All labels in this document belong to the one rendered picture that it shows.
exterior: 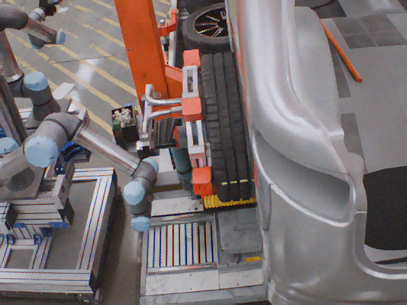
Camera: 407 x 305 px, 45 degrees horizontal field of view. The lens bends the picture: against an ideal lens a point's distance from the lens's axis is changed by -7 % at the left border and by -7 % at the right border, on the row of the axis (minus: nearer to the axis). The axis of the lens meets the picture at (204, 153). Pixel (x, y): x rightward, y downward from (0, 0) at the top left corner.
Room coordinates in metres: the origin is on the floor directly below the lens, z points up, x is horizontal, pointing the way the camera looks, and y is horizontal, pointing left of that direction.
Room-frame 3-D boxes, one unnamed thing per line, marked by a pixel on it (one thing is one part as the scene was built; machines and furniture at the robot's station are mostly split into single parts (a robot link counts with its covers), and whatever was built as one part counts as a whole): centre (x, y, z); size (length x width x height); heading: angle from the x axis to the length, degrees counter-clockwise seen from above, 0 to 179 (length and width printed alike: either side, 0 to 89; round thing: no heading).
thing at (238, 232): (1.79, -0.16, 0.32); 0.40 x 0.30 x 0.28; 175
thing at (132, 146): (2.42, 0.42, 0.44); 0.43 x 0.17 x 0.03; 175
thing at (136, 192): (1.38, 0.27, 0.95); 0.11 x 0.08 x 0.11; 159
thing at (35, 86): (2.22, 0.78, 0.98); 0.13 x 0.12 x 0.14; 66
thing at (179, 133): (1.81, 0.08, 0.85); 0.21 x 0.14 x 0.14; 85
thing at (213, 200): (1.68, -0.08, 0.51); 0.29 x 0.06 x 0.06; 85
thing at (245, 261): (1.79, -0.16, 0.13); 0.50 x 0.36 x 0.10; 175
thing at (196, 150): (1.81, 0.01, 0.85); 0.54 x 0.07 x 0.54; 175
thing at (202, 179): (1.49, 0.03, 0.85); 0.09 x 0.08 x 0.07; 175
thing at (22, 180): (1.73, 0.86, 0.87); 0.15 x 0.15 x 0.10
